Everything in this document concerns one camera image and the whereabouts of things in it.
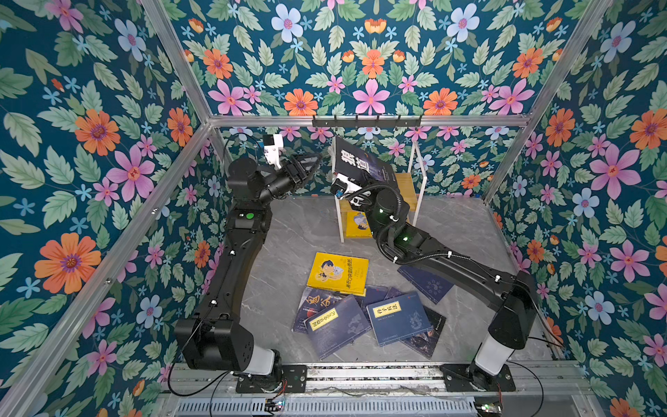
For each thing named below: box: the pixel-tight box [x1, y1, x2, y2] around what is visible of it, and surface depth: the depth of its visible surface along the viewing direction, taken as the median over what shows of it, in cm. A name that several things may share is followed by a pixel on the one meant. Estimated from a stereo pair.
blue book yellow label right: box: [365, 291, 432, 347], surface depth 84 cm
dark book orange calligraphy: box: [291, 286, 344, 335], surface depth 88 cm
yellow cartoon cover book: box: [306, 251, 370, 298], surface depth 95 cm
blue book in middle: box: [363, 284, 389, 306], surface depth 91 cm
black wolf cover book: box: [334, 135, 397, 187], surface depth 70 cm
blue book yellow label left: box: [303, 293, 373, 361], surface depth 82 cm
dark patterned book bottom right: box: [399, 305, 448, 360], surface depth 82 cm
